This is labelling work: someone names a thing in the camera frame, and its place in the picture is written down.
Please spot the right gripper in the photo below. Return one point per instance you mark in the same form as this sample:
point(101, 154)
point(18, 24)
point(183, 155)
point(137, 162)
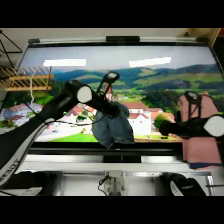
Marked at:
point(168, 128)

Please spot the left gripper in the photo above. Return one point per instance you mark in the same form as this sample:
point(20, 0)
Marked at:
point(117, 109)

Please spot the blue jeans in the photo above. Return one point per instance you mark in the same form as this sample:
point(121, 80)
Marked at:
point(113, 131)

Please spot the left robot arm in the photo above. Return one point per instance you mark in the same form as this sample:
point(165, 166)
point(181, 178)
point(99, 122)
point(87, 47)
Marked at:
point(20, 140)

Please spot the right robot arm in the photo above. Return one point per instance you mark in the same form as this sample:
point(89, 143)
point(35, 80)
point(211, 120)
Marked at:
point(200, 126)

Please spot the pink garment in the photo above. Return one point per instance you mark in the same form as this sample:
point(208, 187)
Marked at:
point(203, 150)

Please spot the dark blue garment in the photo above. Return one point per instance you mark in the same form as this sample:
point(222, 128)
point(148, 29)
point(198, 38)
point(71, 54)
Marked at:
point(206, 165)

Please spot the wooden rack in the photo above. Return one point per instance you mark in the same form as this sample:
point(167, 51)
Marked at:
point(26, 79)

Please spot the black tripod stand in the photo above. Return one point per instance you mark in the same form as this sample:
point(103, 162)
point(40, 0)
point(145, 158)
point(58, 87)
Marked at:
point(7, 43)

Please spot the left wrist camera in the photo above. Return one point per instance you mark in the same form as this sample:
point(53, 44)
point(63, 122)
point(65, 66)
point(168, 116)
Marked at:
point(111, 77)

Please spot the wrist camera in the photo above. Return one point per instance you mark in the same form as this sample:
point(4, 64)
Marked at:
point(111, 77)
point(191, 96)

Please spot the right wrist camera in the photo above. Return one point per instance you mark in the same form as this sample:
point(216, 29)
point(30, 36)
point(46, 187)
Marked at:
point(191, 96)

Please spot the silver frame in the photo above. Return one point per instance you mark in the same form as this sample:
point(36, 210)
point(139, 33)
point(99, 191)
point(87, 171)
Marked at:
point(83, 165)

